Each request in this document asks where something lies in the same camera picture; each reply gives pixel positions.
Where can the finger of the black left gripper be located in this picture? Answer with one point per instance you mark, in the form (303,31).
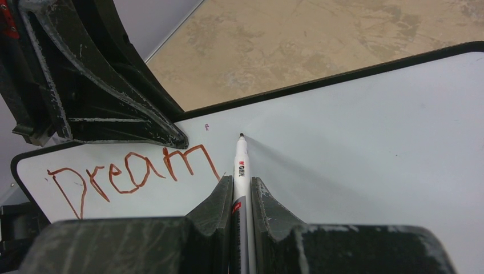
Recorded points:
(102,22)
(88,101)

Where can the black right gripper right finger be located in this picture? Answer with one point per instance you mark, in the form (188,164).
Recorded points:
(275,240)

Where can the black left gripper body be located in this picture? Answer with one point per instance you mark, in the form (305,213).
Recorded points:
(23,83)

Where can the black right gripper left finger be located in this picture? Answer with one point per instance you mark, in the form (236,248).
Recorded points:
(207,246)

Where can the white marker pen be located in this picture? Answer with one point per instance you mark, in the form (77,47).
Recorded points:
(242,257)

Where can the white whiteboard black frame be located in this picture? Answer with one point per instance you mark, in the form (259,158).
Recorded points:
(397,143)

